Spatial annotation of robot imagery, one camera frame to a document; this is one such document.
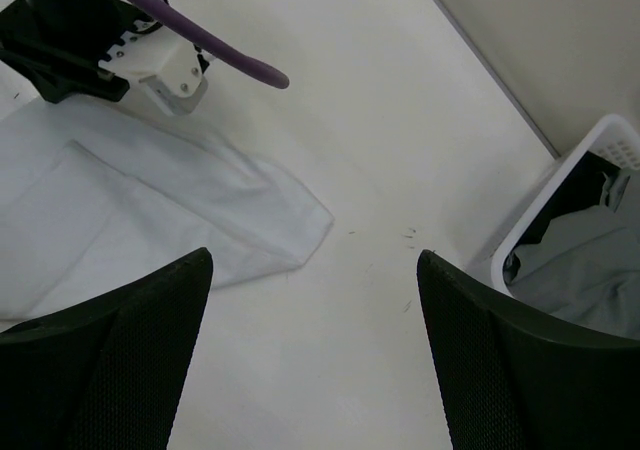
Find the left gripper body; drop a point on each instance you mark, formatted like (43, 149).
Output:
(57, 44)

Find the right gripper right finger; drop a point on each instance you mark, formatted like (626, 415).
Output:
(513, 377)

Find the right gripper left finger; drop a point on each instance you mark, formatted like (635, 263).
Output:
(107, 373)

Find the white skirt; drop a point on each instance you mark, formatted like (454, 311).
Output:
(92, 200)

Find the grey skirt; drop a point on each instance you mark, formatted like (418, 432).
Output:
(585, 269)

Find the white laundry basket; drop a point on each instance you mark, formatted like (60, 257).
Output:
(573, 183)

